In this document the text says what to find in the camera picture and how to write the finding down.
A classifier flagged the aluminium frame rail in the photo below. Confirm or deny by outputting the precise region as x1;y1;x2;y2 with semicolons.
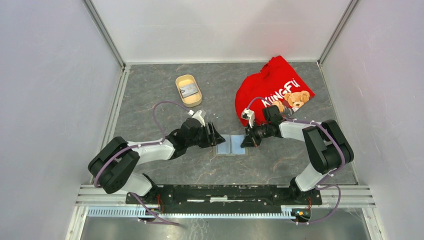
75;185;376;219

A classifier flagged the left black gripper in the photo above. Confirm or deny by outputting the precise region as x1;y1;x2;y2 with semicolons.
186;121;226;149

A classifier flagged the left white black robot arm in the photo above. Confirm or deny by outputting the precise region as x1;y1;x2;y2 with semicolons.
88;117;226;204

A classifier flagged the beige oval tray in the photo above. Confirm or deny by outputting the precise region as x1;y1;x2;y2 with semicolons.
175;74;203;108

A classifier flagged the silver VIP credit card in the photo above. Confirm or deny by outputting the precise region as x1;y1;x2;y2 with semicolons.
179;83;199;99

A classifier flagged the red kung fu t-shirt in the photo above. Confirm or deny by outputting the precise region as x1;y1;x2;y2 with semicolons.
235;55;315;126

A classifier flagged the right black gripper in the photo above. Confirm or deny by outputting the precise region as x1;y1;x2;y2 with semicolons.
240;120;271;148

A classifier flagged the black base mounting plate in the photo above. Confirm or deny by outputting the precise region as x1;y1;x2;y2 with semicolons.
140;184;323;214

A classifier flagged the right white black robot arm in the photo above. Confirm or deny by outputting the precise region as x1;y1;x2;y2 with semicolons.
240;105;354;204

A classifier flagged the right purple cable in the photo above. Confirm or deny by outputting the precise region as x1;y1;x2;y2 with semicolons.
246;96;347;225

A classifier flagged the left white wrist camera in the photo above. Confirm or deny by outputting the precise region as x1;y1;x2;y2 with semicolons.
188;109;206;127

